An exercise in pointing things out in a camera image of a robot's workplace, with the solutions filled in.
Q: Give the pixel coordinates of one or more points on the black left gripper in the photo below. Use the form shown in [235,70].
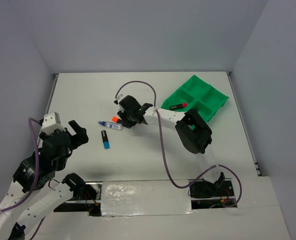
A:
[80,137]

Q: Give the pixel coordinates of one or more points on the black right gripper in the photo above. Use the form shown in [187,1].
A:
[123,116]

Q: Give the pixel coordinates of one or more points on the orange-capped black highlighter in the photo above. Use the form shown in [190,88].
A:
[117,120]

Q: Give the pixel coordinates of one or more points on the clear blue-capped spray bottle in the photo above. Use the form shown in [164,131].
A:
[110,125]

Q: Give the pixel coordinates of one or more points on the blue-capped black highlighter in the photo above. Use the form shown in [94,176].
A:
[105,139]

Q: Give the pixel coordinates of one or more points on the pink-capped black highlighter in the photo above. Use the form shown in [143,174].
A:
[178,106]

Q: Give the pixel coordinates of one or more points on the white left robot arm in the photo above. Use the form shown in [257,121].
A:
[17,215]

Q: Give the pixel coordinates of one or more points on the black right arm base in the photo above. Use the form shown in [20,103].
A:
[206,195]

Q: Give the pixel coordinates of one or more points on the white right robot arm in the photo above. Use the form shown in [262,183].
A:
[193,131]

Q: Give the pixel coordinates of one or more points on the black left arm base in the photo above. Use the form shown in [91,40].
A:
[86,197]

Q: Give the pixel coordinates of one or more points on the green compartment tray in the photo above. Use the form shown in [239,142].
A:
[197,94]

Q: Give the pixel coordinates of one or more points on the silver tape sheet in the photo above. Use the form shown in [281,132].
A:
[144,198]

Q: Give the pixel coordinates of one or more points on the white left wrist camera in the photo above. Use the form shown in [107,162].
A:
[51,122]

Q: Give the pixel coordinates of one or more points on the aluminium table edge rail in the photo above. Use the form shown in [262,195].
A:
[56,75]

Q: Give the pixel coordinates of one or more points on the right aluminium table rail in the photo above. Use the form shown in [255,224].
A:
[244,126]

